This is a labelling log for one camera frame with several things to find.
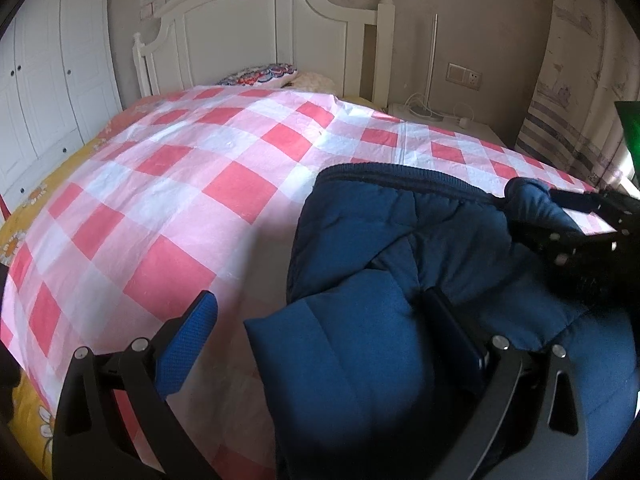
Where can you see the white nightstand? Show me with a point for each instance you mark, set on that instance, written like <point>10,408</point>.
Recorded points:
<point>475,134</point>

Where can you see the pink checkered blanket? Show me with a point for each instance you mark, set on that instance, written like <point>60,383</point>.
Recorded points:
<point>175,185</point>

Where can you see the beige wall socket panel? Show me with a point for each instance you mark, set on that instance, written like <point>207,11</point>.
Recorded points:
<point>464,75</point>

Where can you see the blue puffer jacket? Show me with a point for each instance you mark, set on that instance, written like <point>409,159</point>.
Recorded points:
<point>360,240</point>

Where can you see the white wardrobe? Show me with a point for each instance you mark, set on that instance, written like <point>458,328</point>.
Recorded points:
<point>50,60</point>

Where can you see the white wooden headboard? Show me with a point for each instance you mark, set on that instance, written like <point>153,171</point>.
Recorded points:
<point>230,35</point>

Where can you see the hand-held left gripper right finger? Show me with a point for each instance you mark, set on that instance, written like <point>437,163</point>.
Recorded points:
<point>457,335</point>

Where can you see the yellow floral bed sheet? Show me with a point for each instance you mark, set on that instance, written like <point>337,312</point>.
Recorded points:
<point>20,230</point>

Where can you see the patterned curtain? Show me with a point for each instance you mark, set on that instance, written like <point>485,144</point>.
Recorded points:
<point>575,60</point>

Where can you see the cream fluffy pillow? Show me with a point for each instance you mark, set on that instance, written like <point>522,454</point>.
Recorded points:
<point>315,81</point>

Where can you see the green plastic panel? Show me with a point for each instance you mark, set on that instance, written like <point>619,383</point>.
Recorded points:
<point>631,130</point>

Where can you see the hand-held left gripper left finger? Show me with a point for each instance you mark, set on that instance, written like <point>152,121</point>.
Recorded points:
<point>185,345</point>

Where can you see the colourful patterned pillow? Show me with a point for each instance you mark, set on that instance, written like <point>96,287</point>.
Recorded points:
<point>257,76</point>

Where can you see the white power strip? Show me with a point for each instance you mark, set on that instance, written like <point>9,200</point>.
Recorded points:
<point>422,112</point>

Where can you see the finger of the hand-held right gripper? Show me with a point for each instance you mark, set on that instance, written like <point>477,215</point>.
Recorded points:
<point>545,240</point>
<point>575,202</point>

